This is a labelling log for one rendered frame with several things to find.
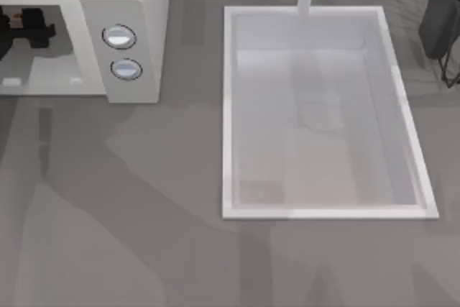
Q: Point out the round microwave knob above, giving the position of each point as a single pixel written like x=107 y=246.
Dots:
x=119 y=36
x=126 y=69

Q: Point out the pale microwave oven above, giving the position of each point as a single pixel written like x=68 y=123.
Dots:
x=151 y=34

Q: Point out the white sink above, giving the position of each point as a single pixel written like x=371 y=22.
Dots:
x=323 y=105

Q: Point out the black frame stand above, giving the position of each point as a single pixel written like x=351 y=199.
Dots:
x=436 y=16

